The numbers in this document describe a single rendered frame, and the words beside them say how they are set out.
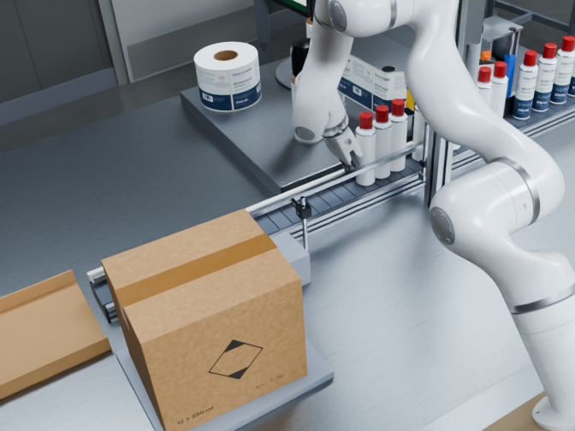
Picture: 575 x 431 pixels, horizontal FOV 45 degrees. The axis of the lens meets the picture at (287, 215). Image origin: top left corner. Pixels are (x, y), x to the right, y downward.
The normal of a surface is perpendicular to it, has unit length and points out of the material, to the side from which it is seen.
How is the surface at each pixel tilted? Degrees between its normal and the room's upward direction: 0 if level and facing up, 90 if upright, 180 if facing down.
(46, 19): 90
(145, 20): 90
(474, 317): 0
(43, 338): 0
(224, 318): 90
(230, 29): 90
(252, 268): 0
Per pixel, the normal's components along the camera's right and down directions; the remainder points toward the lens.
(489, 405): -0.06, -0.78
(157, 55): 0.58, 0.48
